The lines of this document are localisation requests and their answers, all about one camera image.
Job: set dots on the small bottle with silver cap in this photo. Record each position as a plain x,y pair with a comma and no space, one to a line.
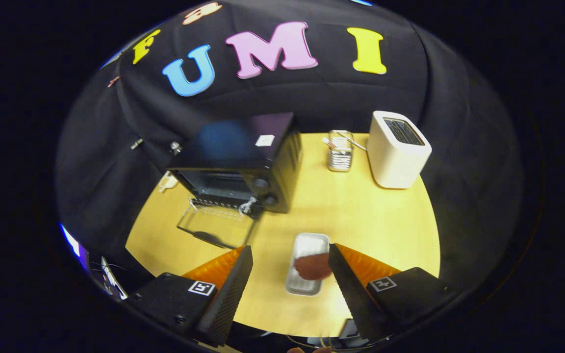
175,147

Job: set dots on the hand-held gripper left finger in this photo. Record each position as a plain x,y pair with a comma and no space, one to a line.
228,299

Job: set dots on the black toaster oven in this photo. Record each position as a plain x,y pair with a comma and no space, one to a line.
282,166

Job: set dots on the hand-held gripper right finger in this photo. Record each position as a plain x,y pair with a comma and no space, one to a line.
351,294

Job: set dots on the pink clip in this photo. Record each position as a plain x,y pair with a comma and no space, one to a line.
113,81

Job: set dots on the white condiment dish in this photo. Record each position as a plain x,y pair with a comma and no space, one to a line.
167,182

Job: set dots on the red-brown steak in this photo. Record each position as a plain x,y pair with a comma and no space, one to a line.
312,267

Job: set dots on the silver clip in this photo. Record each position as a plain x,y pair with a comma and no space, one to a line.
136,143

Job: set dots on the black backdrop cloth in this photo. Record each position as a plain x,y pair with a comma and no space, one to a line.
336,98

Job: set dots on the white rectangular tray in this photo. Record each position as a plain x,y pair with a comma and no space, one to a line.
308,244

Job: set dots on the white bread toaster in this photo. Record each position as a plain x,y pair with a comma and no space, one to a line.
390,162

